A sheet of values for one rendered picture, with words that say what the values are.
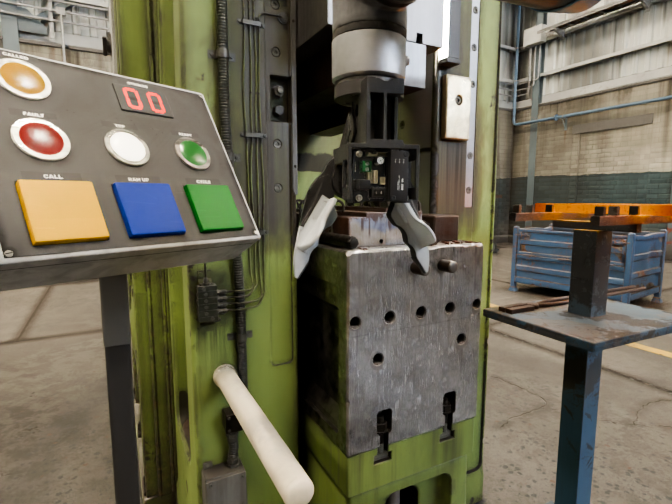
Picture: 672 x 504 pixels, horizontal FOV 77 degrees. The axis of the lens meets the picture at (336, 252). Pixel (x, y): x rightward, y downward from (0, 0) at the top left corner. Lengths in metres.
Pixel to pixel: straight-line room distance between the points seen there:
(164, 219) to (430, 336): 0.66
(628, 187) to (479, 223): 7.90
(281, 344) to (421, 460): 0.44
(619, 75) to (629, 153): 1.47
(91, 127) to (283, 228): 0.51
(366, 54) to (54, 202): 0.37
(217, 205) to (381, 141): 0.32
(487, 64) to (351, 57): 1.01
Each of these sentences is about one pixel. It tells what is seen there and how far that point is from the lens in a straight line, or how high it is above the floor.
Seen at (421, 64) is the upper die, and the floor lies 1.32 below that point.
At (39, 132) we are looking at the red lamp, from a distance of 0.61.
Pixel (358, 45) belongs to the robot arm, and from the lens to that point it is 0.44.
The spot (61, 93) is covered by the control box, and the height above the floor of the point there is 1.15.
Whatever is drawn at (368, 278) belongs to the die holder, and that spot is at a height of 0.86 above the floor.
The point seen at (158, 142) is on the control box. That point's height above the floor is 1.10.
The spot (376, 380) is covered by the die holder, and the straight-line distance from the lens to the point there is 0.97.
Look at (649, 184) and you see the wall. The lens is 9.04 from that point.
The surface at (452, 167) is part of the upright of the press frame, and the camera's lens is 1.28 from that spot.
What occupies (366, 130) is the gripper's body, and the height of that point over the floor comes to 1.08.
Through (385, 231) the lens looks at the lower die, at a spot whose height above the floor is 0.95.
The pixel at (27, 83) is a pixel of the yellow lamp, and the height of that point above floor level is 1.16.
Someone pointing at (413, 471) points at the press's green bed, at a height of 0.38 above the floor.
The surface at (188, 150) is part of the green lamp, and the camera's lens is 0.69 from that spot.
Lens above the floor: 1.02
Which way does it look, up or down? 7 degrees down
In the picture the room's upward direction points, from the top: straight up
